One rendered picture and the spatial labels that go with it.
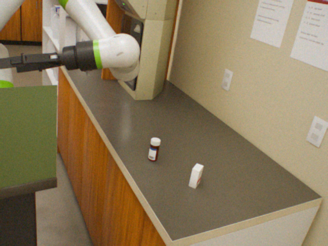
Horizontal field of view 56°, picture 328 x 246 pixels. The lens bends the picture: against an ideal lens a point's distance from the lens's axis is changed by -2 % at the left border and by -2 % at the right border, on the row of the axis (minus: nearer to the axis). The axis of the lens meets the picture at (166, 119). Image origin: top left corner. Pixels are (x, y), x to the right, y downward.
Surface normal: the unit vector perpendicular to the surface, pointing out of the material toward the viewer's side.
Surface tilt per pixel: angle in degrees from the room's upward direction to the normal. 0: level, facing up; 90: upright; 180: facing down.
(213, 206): 0
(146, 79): 90
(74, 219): 0
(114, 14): 90
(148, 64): 90
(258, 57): 90
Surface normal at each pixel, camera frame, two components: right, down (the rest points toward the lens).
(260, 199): 0.15, -0.90
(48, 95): 0.54, 0.43
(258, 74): -0.88, 0.06
